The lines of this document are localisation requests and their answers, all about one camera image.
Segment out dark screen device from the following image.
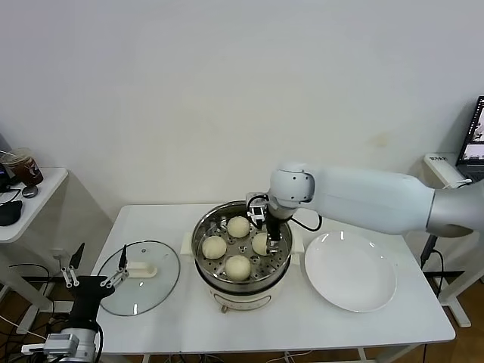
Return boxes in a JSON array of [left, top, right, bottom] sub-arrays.
[[0, 132, 14, 190]]

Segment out open dark laptop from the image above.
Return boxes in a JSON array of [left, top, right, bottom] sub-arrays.
[[455, 96, 484, 179]]

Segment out white floor cable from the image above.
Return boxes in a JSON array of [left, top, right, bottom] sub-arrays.
[[281, 350, 317, 360]]

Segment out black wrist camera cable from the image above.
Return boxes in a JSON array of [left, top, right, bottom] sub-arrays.
[[289, 213, 322, 232]]

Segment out glass lid with white handle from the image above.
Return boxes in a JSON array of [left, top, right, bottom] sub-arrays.
[[95, 240, 182, 317]]

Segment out white steamed baozi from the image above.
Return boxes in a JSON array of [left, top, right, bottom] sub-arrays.
[[225, 254, 253, 281], [251, 232, 271, 256], [226, 216, 250, 238], [201, 236, 228, 261]]

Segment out black cable with adapter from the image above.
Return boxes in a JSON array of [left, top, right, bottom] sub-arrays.
[[419, 234, 444, 302]]

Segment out white electric cooker base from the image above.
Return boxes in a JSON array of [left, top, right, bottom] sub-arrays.
[[180, 230, 306, 314]]

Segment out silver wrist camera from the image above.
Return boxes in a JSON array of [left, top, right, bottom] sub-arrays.
[[244, 191, 270, 228], [21, 332, 80, 358]]

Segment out iced coffee plastic cup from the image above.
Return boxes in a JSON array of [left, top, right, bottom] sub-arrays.
[[0, 147, 45, 187]]

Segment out black cable loop by outlet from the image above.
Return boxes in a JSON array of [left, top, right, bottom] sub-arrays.
[[8, 260, 64, 284]]

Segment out perforated steel steamer basket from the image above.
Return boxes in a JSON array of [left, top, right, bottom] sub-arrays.
[[191, 201, 293, 285]]

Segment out white side table with cup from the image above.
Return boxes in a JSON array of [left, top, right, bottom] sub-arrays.
[[0, 167, 70, 336]]

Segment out white side table with laptop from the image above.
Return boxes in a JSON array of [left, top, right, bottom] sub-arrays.
[[422, 153, 484, 329]]

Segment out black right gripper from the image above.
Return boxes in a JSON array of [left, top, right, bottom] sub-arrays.
[[264, 206, 293, 255]]

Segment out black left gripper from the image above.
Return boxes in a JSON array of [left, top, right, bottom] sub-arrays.
[[60, 243, 129, 322]]

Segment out black computer mouse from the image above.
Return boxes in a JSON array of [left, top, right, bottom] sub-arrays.
[[0, 200, 23, 227]]

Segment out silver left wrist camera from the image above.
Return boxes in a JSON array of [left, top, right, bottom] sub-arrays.
[[21, 332, 80, 358]]

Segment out black thin desk cable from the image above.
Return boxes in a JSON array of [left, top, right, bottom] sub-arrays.
[[0, 188, 22, 205]]

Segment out white round plate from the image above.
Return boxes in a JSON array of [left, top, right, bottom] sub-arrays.
[[304, 231, 398, 313]]

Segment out black floor cable tangle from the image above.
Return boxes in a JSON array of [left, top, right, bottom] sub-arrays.
[[0, 313, 73, 358]]

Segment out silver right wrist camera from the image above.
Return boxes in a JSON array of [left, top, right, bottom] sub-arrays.
[[244, 191, 270, 228]]

